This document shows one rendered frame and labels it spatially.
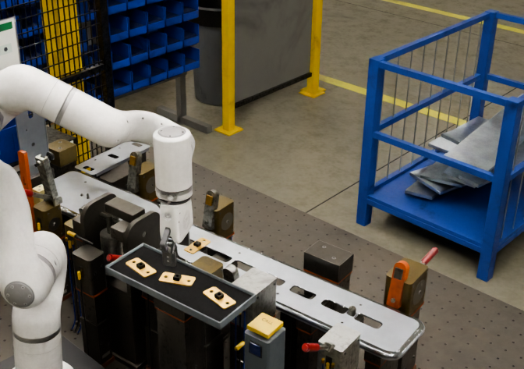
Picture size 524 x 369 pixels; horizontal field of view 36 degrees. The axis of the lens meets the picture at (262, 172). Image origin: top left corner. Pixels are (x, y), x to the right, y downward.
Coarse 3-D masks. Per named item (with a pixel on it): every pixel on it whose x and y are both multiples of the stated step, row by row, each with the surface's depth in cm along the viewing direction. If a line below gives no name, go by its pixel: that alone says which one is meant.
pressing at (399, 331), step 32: (64, 192) 269; (96, 192) 269; (128, 192) 270; (192, 256) 236; (256, 256) 237; (288, 288) 223; (320, 288) 223; (320, 320) 211; (352, 320) 211; (384, 320) 211; (416, 320) 212; (384, 352) 200
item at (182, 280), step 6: (162, 276) 199; (168, 276) 199; (174, 276) 198; (180, 276) 198; (186, 276) 199; (168, 282) 197; (174, 282) 197; (180, 282) 197; (186, 282) 197; (192, 282) 197
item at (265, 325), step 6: (258, 318) 186; (264, 318) 186; (270, 318) 186; (252, 324) 184; (258, 324) 184; (264, 324) 184; (270, 324) 184; (276, 324) 184; (282, 324) 185; (252, 330) 183; (258, 330) 182; (264, 330) 182; (270, 330) 182; (276, 330) 183; (264, 336) 181; (270, 336) 182
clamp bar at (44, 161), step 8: (48, 152) 245; (40, 160) 243; (48, 160) 244; (40, 168) 245; (48, 168) 245; (48, 176) 246; (48, 184) 247; (48, 192) 250; (56, 192) 250; (48, 200) 253
